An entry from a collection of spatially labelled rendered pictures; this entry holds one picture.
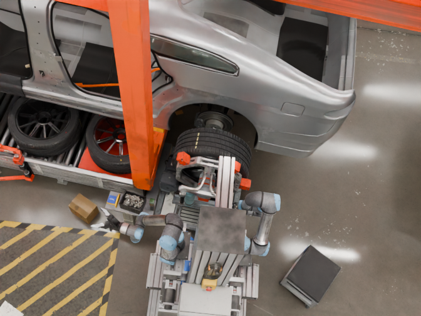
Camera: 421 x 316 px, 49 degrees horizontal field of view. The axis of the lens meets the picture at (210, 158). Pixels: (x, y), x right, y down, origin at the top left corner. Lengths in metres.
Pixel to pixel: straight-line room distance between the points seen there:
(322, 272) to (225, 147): 1.48
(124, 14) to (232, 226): 1.20
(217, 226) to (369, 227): 2.80
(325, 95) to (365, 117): 2.19
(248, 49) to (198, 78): 0.42
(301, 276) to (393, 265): 1.11
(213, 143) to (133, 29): 1.49
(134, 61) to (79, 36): 2.18
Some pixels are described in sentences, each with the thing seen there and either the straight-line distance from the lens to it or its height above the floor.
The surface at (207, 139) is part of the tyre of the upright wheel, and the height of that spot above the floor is 1.17.
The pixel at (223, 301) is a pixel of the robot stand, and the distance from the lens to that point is 3.18.
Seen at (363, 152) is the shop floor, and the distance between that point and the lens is 5.38.
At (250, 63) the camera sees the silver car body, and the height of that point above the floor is 1.78.
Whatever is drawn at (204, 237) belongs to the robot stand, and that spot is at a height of 2.03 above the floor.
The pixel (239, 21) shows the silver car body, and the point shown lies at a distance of 4.63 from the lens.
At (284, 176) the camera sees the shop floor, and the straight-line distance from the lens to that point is 4.95.
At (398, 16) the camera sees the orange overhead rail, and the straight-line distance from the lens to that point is 2.13.
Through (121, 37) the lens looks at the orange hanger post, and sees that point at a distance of 2.48.
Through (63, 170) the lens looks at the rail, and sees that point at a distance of 4.51.
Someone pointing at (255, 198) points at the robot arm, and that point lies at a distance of 3.26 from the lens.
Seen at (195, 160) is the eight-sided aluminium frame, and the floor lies 1.11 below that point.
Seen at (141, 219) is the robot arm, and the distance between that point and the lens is 3.36.
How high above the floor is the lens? 4.34
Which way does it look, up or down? 62 degrees down
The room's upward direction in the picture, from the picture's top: 11 degrees clockwise
